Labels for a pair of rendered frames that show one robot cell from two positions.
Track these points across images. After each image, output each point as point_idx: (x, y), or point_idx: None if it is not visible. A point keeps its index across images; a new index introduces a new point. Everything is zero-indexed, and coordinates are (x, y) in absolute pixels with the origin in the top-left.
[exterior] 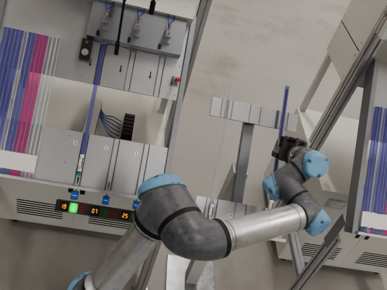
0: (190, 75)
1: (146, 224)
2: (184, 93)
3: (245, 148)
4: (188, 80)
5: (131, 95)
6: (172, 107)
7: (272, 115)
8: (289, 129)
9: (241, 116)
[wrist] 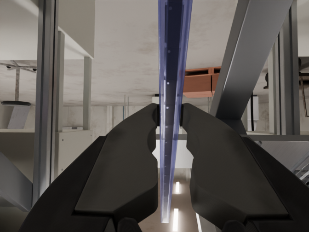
0: (285, 119)
1: None
2: (285, 85)
3: (255, 50)
4: (285, 110)
5: (302, 38)
6: (297, 53)
7: (182, 159)
8: None
9: (278, 149)
